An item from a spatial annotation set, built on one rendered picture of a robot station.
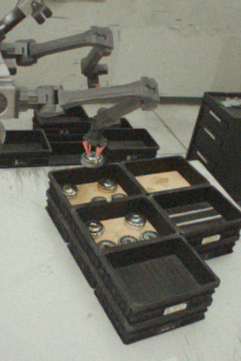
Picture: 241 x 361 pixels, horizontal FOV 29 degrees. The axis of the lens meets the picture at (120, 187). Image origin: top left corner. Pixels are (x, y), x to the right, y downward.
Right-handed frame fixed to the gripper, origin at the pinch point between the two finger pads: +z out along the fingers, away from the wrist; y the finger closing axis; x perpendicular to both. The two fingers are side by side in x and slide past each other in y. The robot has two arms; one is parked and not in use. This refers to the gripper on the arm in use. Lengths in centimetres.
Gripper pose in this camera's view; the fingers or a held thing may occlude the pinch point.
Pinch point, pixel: (93, 155)
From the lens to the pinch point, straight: 222.7
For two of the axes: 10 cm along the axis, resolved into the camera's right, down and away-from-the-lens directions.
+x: -4.0, 4.3, -8.1
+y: -9.0, -3.5, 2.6
